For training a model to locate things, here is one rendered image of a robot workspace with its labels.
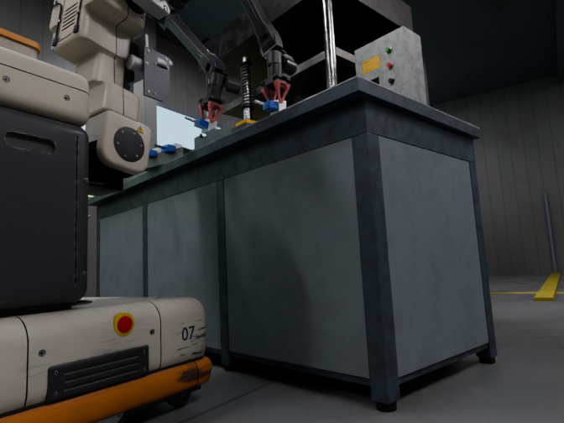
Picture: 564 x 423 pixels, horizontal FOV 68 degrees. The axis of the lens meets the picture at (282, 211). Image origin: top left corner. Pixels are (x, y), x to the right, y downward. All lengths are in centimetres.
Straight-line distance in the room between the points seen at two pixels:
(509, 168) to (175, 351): 741
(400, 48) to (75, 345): 187
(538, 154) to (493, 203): 105
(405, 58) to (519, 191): 603
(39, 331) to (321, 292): 66
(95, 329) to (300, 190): 64
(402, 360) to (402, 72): 145
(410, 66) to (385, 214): 124
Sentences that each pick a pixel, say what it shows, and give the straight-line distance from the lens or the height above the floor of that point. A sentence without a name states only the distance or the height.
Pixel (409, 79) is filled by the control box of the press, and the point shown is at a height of 120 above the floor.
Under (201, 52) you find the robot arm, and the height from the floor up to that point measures 125.
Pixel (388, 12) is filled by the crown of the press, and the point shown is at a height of 185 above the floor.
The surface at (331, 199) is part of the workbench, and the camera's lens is 114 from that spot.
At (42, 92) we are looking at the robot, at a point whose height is 73.
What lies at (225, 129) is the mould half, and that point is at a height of 86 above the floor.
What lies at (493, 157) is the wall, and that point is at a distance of 818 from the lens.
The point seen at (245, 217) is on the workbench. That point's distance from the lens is 141.
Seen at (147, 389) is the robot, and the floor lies 9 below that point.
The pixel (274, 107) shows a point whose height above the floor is 92.
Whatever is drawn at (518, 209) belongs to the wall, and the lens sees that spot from 801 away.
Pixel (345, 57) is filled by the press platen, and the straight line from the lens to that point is 255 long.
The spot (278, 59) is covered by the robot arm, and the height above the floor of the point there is 111.
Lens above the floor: 35
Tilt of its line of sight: 7 degrees up
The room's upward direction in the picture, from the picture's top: 3 degrees counter-clockwise
